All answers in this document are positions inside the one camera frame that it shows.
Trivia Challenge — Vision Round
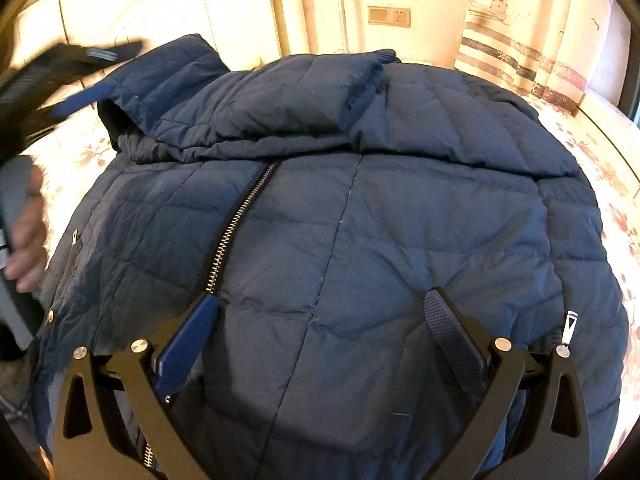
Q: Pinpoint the bed with floral sheet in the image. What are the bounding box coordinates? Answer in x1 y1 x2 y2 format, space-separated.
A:
20 85 640 436

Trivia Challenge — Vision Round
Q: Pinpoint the cream white wooden headboard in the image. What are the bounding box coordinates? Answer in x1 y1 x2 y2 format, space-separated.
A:
15 0 311 61

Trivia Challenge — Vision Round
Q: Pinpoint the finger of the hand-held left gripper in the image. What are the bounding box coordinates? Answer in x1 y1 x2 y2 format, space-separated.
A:
15 39 156 92
30 82 122 133

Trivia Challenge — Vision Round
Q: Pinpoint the striped ship print curtain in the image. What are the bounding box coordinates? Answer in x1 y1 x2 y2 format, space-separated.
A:
452 0 632 117

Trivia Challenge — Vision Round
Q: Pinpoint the person's left hand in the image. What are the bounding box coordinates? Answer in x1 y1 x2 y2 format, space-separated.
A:
9 164 49 292

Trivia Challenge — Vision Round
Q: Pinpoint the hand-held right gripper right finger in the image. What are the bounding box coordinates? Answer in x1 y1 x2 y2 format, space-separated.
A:
422 287 591 480

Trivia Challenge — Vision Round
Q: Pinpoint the navy quilted puffer jacket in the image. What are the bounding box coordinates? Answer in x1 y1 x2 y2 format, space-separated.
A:
32 34 630 480

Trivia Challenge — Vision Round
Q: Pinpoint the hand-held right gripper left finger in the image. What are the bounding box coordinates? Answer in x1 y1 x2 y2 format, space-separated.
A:
52 292 221 480

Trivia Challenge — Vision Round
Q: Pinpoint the beige wall socket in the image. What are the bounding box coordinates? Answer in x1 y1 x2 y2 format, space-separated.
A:
367 5 412 29

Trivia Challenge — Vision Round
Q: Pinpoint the white wall conduit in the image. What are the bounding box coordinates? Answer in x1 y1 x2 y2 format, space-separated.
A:
334 0 352 52

